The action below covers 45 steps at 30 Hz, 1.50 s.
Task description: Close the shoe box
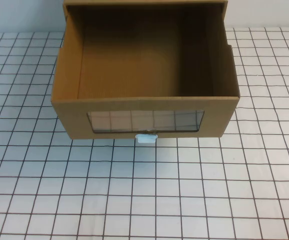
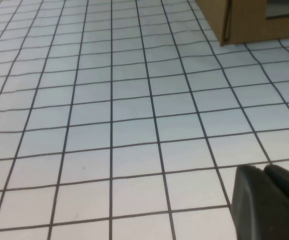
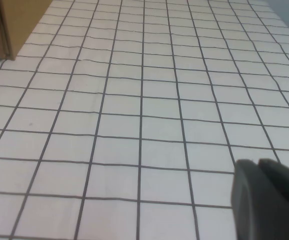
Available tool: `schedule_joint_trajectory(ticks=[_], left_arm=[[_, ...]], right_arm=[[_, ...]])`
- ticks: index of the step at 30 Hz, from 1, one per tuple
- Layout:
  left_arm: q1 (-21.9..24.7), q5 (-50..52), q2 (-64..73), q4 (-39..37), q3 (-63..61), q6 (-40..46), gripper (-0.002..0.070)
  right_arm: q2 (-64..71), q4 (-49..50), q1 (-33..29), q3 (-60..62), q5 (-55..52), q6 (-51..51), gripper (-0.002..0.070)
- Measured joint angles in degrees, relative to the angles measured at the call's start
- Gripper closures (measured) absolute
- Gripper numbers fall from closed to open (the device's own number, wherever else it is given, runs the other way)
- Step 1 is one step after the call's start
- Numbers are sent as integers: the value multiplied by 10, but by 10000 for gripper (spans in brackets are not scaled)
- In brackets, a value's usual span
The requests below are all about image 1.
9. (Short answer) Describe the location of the brown cardboard windowed drawer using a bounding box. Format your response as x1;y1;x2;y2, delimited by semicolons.
51;4;241;141

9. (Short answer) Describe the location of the brown cardboard box shell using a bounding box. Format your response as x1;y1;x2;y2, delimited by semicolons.
62;0;229;49

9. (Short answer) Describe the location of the white black checked tablecloth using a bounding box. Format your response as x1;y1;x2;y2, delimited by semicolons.
0;25;289;240

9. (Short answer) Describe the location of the white plastic drawer handle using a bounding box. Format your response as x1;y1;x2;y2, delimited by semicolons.
135;133;158;145

